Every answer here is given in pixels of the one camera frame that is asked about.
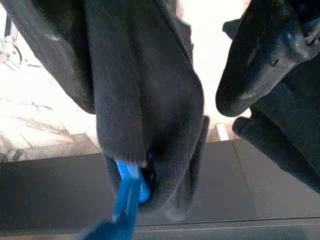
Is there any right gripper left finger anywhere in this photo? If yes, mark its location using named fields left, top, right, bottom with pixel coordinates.
left=1, top=0, right=97, bottom=115

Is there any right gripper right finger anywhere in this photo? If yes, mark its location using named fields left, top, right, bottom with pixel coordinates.
left=216, top=0, right=320, bottom=118

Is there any black shirt green logo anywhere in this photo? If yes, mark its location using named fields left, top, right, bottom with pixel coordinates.
left=83, top=0, right=211, bottom=221

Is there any blue plastic hanger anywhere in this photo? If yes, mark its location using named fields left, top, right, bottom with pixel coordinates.
left=82, top=152, right=153, bottom=240

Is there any black shirt small white logo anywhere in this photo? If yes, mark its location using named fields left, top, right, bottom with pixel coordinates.
left=231, top=74, right=320, bottom=195

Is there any black TV console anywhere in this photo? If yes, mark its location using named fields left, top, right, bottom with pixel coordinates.
left=0, top=139, right=320, bottom=240

